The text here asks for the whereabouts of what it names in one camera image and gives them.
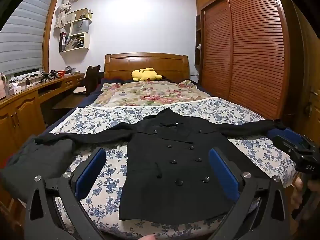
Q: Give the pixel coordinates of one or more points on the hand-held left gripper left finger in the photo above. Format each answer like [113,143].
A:
[91,172]

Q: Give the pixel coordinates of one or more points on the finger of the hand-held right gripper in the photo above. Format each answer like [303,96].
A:
[293,135]
[285,143]

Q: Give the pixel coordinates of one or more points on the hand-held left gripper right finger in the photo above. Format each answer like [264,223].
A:
[222,172]

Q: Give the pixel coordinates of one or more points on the black buttoned coat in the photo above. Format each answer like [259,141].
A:
[175,170]

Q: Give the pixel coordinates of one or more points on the person's right hand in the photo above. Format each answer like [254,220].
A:
[297,192]

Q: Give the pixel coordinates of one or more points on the blue floral bed sheet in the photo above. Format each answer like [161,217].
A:
[100,120]

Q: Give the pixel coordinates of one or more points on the dark grey folded garment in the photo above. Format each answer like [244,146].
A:
[30,165]

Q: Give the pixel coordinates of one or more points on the wooden door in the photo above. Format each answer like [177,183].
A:
[302,67]

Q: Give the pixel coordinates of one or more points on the pale paper sheet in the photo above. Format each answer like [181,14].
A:
[79,91]

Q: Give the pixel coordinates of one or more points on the wooden desk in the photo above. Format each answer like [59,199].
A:
[25,110]

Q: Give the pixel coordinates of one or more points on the wooden louvred wardrobe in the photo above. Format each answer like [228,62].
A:
[250,55]

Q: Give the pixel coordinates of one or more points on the dark wooden chair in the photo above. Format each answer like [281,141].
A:
[91,80]

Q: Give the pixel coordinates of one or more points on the pink floral blanket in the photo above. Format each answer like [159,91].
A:
[150,92]

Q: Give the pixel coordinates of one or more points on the red basket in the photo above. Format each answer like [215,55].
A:
[61,74]

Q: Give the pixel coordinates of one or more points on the black desk gadget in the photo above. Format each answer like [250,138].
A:
[51,75]

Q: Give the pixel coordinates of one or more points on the yellow plush toy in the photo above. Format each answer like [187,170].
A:
[145,74]

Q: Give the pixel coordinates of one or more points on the small white box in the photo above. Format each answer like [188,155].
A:
[15,90]

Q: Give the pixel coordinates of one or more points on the pink jug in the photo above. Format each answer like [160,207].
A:
[2,87]

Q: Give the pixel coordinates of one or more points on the wooden bed headboard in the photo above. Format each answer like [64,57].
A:
[150,61]

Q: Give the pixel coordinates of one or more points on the black file binder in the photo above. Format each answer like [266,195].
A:
[62,42]

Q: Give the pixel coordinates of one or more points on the grey paper bag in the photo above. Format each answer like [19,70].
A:
[81,27]

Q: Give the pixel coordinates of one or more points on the grey window blind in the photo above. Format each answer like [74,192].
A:
[22,37]

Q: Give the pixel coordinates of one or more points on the white hanging cloth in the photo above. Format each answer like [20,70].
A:
[62,12]

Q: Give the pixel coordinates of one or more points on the white wall shelf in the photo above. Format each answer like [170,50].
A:
[85,42]

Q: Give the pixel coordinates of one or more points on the wooden window frame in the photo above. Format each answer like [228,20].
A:
[48,30]

